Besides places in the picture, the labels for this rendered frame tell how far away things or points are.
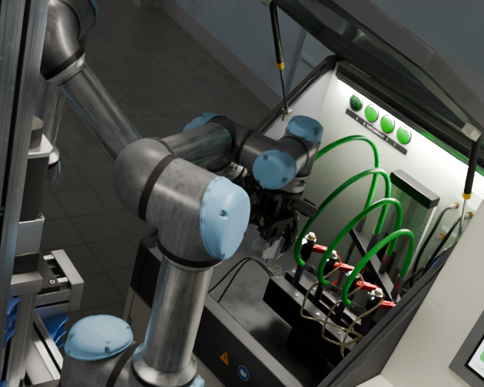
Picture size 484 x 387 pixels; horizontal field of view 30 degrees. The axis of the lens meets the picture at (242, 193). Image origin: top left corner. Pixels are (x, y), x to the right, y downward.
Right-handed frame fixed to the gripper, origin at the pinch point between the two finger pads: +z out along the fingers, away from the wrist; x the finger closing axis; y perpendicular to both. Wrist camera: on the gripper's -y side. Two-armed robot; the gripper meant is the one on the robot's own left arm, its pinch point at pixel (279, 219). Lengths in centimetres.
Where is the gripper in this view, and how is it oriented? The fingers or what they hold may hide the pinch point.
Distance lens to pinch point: 219.0
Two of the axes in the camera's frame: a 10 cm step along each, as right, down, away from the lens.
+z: 5.0, 6.3, 6.0
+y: -7.2, 6.9, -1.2
